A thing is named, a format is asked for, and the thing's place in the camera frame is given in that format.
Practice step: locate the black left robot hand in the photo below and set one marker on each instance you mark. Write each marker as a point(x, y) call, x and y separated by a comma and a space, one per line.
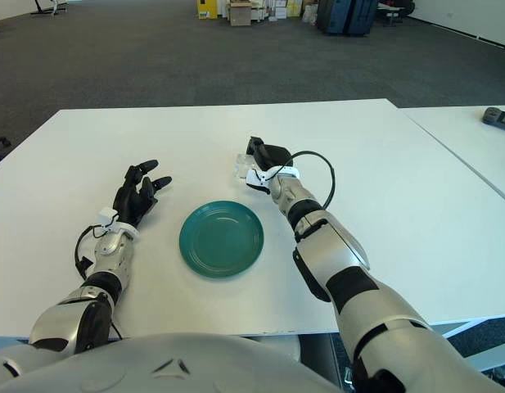
point(133, 200)

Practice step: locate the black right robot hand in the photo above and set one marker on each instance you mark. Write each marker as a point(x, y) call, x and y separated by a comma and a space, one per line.
point(274, 155)

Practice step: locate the clear plastic bottle blue cap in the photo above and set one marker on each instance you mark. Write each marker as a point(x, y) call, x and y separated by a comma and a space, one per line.
point(244, 170)

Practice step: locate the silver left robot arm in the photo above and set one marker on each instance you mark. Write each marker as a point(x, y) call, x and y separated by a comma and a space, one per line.
point(106, 249)

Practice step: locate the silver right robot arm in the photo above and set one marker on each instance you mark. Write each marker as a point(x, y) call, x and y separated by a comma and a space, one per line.
point(346, 254)

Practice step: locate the green round plate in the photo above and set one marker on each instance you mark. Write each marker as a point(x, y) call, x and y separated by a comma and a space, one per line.
point(219, 241)

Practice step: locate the brown cardboard box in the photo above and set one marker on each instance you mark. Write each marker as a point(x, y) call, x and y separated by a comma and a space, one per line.
point(240, 15)

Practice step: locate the white bag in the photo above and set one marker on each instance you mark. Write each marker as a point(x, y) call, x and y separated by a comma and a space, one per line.
point(309, 15)

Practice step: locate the white cartons pile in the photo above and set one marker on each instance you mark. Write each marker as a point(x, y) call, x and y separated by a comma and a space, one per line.
point(276, 9)

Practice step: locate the black suitcase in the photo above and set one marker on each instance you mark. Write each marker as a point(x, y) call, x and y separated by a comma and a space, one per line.
point(330, 16)

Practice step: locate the yellow box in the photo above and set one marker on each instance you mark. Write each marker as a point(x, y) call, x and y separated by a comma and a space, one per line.
point(206, 9)

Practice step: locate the blue suitcase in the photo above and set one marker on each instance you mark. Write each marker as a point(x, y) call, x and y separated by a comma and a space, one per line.
point(360, 16)

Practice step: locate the grey robot torso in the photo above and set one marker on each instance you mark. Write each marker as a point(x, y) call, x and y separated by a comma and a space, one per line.
point(174, 364)

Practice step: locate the black floor stand base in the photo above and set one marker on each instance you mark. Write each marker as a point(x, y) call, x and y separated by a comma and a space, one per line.
point(49, 8)

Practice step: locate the dark grey handheld device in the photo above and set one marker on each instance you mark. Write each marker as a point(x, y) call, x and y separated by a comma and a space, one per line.
point(499, 118)

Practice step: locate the white table leg frame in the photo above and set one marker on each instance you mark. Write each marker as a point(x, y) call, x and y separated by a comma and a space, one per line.
point(493, 353)

